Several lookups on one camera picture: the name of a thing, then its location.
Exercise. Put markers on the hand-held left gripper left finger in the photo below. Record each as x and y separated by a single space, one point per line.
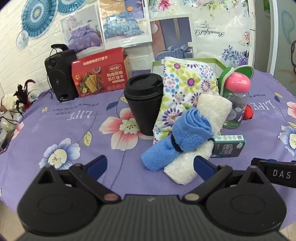
97 165

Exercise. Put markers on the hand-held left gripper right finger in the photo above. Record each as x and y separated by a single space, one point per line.
204 166

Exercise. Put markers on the blue towel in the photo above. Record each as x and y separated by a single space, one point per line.
192 132

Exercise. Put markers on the white fluffy towel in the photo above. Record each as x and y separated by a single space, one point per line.
215 109

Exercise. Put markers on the small red ball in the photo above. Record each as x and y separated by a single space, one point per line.
248 112

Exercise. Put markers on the floral quilted oven mitt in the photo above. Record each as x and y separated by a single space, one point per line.
182 88

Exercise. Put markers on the green cardboard box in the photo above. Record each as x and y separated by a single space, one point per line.
158 68

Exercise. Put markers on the small teal tissue pack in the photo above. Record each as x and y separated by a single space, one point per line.
227 146

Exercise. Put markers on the purple floral printed blanket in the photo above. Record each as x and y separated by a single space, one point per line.
69 129

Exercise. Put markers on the water bottle with pink lid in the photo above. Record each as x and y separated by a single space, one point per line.
238 102

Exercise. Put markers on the black coffee cup with lid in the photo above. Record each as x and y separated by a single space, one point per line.
143 104

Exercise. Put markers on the red cracker box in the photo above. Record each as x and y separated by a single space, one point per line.
97 76

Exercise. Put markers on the black portable speaker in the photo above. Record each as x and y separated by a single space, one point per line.
61 76

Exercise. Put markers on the dark feather decoration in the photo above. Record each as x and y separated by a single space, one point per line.
24 95

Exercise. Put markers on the white plush toy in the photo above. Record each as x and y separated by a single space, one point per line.
8 102

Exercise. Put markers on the white floral packaging bag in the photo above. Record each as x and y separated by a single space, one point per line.
222 34

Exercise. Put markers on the striped blue bedding poster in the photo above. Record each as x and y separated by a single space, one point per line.
171 37

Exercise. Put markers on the purple bedding poster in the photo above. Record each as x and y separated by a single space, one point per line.
81 30

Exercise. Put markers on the small pale paper fan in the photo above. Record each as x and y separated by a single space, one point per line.
22 39

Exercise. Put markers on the large blue paper fan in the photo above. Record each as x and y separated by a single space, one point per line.
38 16

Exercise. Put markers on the floral wall poster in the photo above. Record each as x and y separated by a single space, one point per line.
180 7

